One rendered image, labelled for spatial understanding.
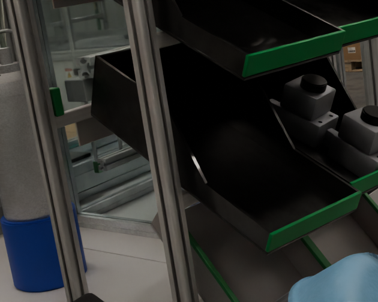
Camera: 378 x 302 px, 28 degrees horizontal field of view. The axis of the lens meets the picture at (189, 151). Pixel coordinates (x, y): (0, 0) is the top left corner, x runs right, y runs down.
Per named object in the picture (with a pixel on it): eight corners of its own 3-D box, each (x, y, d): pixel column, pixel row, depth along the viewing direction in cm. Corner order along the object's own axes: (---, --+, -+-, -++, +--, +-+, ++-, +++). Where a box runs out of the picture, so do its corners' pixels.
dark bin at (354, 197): (356, 211, 76) (375, 150, 72) (266, 256, 68) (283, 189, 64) (178, 90, 92) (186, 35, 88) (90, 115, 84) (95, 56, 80)
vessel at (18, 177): (84, 202, 157) (50, 21, 149) (32, 225, 147) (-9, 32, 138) (42, 197, 166) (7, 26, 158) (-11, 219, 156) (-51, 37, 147)
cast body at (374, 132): (393, 174, 84) (412, 120, 81) (369, 185, 82) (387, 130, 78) (336, 138, 89) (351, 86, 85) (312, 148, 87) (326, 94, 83)
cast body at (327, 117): (333, 137, 89) (348, 85, 86) (314, 149, 86) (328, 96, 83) (276, 108, 94) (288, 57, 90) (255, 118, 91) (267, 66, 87)
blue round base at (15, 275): (102, 268, 161) (89, 201, 157) (46, 298, 150) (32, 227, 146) (54, 258, 171) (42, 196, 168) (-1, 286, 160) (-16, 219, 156)
